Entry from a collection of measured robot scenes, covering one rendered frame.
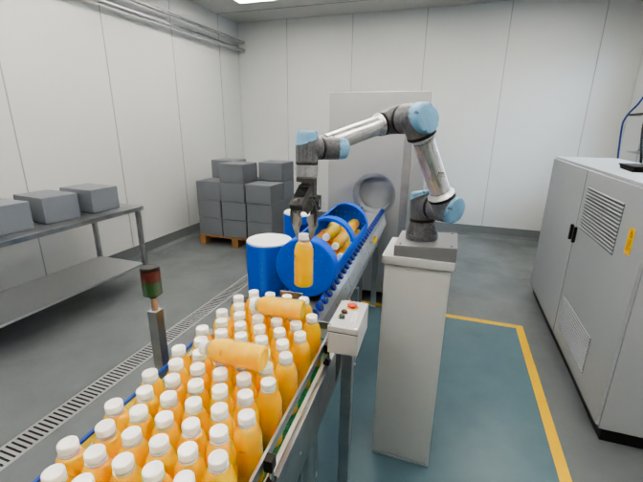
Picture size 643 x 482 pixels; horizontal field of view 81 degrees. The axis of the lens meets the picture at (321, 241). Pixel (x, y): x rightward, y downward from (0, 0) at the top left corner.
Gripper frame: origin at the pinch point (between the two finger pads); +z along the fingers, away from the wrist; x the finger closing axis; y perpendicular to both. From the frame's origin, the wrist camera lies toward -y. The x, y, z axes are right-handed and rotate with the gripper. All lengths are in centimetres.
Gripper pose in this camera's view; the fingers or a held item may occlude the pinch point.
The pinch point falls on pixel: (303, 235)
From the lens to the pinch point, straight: 131.4
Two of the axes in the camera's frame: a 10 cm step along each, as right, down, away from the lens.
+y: 3.6, -2.3, 9.1
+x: -9.3, -1.1, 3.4
